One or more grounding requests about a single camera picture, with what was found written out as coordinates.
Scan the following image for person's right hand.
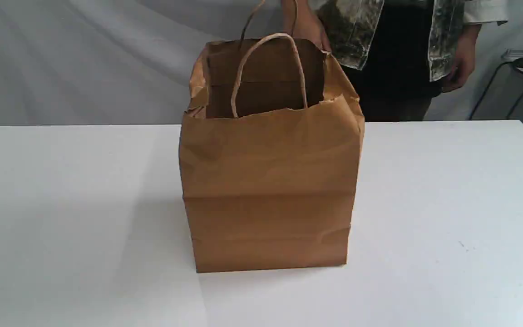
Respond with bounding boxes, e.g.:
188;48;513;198
281;0;331;52

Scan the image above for person's left hand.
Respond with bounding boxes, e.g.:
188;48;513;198
442;39;477;93

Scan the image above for brown paper bag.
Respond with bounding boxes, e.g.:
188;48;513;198
178;0;365;273

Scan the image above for person in camouflage shirt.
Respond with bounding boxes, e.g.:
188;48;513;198
308;0;508;122

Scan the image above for thin black cables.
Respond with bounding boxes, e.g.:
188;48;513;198
469;54;523;120

